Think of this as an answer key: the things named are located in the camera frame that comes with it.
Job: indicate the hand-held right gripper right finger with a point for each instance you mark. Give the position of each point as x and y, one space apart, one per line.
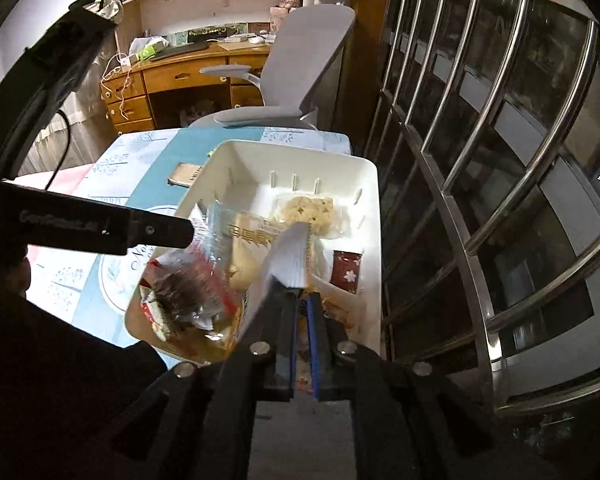
314 340

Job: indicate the tree print tablecloth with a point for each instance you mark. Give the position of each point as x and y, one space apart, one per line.
130 170

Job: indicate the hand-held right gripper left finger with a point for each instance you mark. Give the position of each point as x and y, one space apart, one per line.
292 330

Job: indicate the white plastic tray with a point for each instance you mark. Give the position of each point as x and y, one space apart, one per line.
260 170

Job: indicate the patterned fabric bag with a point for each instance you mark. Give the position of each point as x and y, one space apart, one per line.
112 12

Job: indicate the clear brown cookie packet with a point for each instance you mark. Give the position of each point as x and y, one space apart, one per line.
185 290

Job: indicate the orange white snack packet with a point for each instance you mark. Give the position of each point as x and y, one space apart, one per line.
185 174

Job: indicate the wooden bookshelf hutch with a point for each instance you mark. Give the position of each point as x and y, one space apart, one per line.
195 5

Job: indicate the clear bag yellow cakes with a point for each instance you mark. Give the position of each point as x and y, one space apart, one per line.
307 210

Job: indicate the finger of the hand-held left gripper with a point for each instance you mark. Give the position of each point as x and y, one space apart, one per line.
130 230

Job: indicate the white paper bag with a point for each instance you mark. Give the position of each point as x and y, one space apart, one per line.
140 42

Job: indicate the white computer mouse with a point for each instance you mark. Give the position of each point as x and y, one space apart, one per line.
256 39

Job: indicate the green tissue packet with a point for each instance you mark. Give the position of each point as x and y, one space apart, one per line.
149 51

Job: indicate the grey office chair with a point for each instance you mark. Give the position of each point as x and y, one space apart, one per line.
305 60

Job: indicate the dark red-brown snack packet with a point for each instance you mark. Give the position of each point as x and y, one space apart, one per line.
347 270

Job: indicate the lace covered piano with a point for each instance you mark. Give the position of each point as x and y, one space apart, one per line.
87 105

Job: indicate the metal window grille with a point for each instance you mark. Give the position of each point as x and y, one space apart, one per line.
490 340

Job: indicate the dark lettered sign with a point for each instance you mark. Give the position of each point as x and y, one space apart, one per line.
212 32

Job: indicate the black keyboard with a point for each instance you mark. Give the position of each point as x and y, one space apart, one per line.
180 51

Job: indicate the bag under desk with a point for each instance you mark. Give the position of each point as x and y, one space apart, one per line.
200 112

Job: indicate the clear bread packet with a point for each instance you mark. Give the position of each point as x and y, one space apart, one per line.
245 255

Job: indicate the large light blue packet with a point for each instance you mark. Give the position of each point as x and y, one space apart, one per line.
287 255

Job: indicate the wooden desk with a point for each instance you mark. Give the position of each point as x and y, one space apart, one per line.
180 77

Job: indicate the white power strip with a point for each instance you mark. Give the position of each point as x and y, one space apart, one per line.
127 61

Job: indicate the pink blanket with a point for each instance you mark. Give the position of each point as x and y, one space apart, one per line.
70 180

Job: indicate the printed cardboard box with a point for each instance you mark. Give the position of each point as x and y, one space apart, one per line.
282 20

